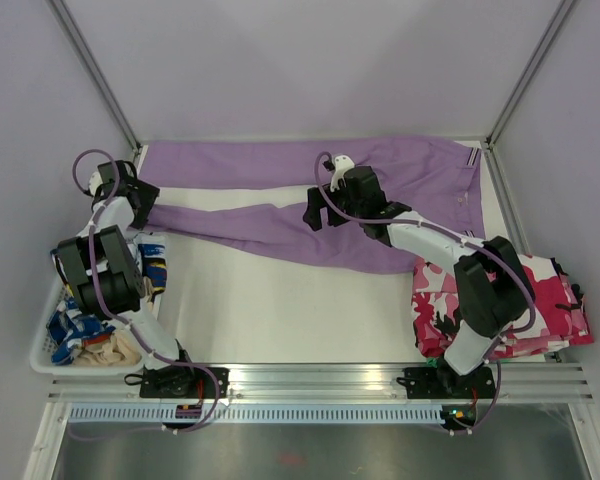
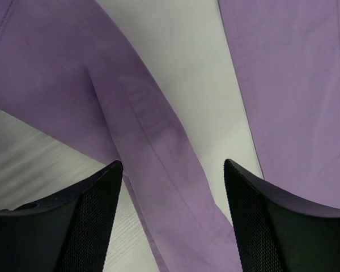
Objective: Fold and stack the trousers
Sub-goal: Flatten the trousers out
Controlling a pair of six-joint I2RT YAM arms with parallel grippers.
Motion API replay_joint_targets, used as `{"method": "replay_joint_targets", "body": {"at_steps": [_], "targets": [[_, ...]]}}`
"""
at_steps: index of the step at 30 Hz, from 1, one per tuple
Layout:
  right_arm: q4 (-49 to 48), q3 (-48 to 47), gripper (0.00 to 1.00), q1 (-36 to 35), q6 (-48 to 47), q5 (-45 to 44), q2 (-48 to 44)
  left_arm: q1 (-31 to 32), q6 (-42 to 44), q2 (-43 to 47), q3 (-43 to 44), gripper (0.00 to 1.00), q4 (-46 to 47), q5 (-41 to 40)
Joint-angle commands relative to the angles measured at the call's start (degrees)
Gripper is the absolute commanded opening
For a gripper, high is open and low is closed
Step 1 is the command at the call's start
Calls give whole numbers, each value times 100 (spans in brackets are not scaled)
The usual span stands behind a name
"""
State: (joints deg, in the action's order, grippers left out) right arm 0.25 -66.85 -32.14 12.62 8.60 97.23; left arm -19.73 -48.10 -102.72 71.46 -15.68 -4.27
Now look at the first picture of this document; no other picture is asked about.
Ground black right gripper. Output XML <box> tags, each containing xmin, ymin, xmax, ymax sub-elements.
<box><xmin>303</xmin><ymin>181</ymin><xmax>364</xmax><ymax>231</ymax></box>

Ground purple trousers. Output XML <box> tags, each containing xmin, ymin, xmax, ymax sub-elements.
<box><xmin>139</xmin><ymin>136</ymin><xmax>485</xmax><ymax>275</ymax></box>

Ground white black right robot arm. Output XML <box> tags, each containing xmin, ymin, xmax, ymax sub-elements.
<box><xmin>303</xmin><ymin>152</ymin><xmax>536</xmax><ymax>396</ymax></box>

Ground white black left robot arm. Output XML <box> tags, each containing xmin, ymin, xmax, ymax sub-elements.
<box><xmin>47</xmin><ymin>160</ymin><xmax>203</xmax><ymax>398</ymax></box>

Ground pink camouflage folded trousers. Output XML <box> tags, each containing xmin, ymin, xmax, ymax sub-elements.
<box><xmin>411</xmin><ymin>255</ymin><xmax>594</xmax><ymax>359</ymax></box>

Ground blue white patterned garment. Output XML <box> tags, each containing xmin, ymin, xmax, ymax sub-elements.
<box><xmin>46</xmin><ymin>233</ymin><xmax>167</xmax><ymax>366</ymax></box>

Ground beige garment in basket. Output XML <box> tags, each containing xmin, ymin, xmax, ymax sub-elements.
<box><xmin>73</xmin><ymin>279</ymin><xmax>164</xmax><ymax>367</ymax></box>

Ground white plastic laundry basket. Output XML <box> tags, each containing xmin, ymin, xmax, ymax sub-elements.
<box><xmin>30</xmin><ymin>277</ymin><xmax>161</xmax><ymax>377</ymax></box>

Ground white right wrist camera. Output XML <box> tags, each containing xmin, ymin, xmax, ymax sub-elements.
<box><xmin>329</xmin><ymin>154</ymin><xmax>355</xmax><ymax>192</ymax></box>

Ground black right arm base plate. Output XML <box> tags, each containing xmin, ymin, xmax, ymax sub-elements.
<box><xmin>396</xmin><ymin>366</ymin><xmax>496</xmax><ymax>400</ymax></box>

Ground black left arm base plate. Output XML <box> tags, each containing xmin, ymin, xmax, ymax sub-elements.
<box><xmin>139</xmin><ymin>366</ymin><xmax>229</xmax><ymax>400</ymax></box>

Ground white slotted cable duct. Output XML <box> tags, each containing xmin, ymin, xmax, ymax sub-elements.
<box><xmin>69</xmin><ymin>403</ymin><xmax>444</xmax><ymax>425</ymax></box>

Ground aluminium frame rail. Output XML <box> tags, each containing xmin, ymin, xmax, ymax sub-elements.
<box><xmin>47</xmin><ymin>362</ymin><xmax>593</xmax><ymax>404</ymax></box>

